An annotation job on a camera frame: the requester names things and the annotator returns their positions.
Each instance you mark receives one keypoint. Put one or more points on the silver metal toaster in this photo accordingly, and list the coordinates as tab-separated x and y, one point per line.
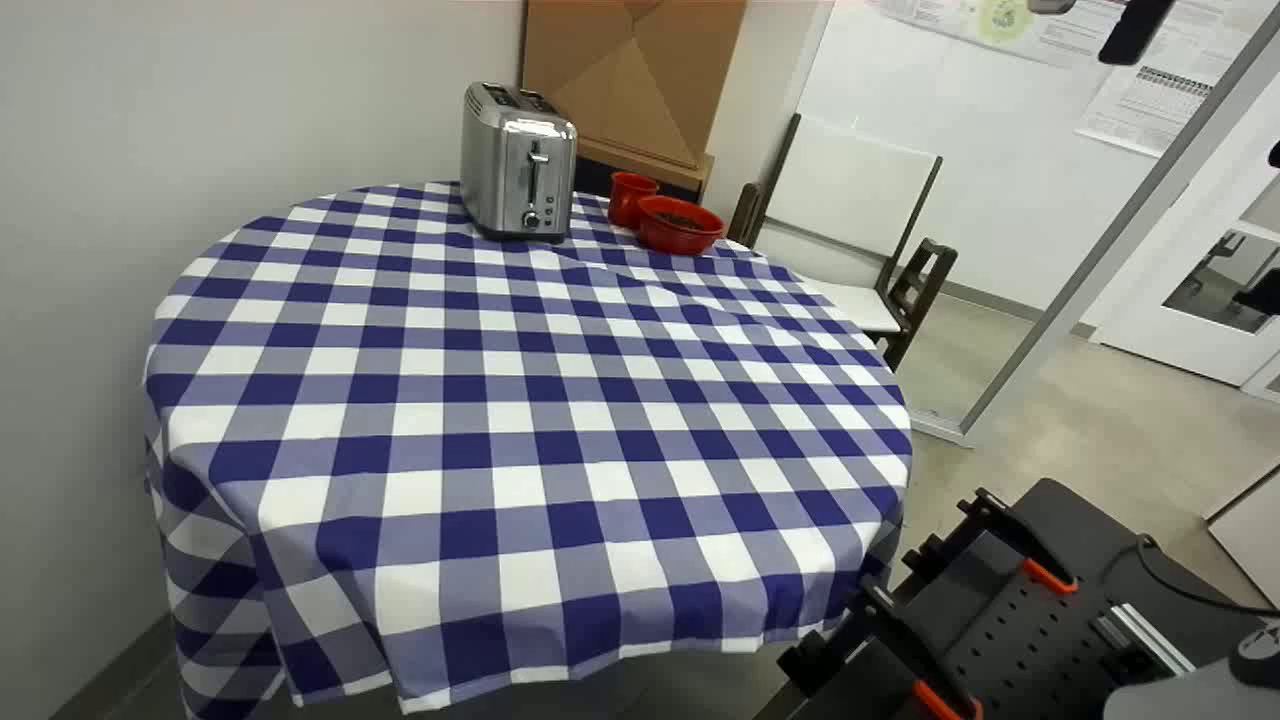
499	181

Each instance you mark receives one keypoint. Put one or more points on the blue white checkered tablecloth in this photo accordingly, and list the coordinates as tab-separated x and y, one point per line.
533	400

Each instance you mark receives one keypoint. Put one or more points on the red plastic bowl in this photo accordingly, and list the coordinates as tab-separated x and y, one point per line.
680	235

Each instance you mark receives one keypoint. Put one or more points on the red plastic cup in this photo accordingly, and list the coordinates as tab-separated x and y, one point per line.
624	193

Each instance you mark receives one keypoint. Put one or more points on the dark wooden chair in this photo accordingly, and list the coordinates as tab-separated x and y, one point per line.
922	287

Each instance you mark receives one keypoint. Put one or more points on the black perforated robot cart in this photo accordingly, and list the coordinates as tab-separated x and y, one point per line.
1042	641

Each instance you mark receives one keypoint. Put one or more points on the white door with window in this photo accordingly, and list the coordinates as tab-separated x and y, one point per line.
1172	332

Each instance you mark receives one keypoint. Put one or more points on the black hanging device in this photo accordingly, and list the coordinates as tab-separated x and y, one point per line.
1135	30

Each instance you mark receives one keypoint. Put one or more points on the white wall poster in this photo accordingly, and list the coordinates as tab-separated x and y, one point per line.
1172	95
963	16

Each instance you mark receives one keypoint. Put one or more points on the grey metal frame post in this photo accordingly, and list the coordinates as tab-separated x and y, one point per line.
1104	253

